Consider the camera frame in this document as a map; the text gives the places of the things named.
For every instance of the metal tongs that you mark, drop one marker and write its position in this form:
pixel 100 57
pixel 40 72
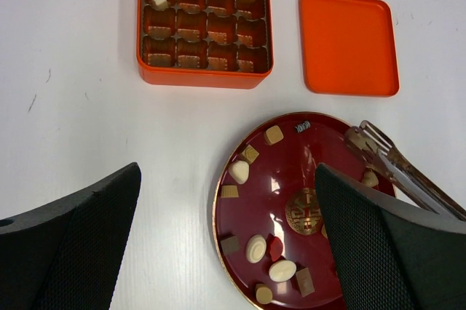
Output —
pixel 389 162

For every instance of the brown rectangular chocolate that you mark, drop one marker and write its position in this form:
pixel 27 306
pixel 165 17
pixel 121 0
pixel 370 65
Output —
pixel 304 281

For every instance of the round red plate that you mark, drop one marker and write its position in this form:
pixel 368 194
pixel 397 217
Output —
pixel 278 199

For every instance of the orange compartment chocolate box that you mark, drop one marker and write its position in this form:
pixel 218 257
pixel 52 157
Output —
pixel 205 43

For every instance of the orange box lid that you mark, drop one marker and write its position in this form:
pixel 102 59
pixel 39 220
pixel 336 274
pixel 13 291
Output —
pixel 348 47

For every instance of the tan cylinder chocolate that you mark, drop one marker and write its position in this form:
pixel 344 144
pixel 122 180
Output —
pixel 264 294

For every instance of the cream cube chocolate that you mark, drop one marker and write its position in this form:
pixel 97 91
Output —
pixel 160 4

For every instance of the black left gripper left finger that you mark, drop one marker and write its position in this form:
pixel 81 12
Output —
pixel 67 254

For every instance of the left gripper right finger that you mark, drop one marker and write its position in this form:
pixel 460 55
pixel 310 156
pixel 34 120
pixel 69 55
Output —
pixel 390 254

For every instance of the tan square chocolate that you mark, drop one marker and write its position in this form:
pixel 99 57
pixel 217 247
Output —
pixel 273 135

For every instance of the tan heart chocolate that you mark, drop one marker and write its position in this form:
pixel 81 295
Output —
pixel 370 179

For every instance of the cream round chocolate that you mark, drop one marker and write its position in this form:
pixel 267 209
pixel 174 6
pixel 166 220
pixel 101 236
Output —
pixel 239 171

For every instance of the dark brown square chocolate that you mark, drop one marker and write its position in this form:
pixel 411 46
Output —
pixel 230 245

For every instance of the dark small chocolate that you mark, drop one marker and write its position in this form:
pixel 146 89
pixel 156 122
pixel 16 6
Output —
pixel 301 127

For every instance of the white oval chocolate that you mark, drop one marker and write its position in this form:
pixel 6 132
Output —
pixel 282 271

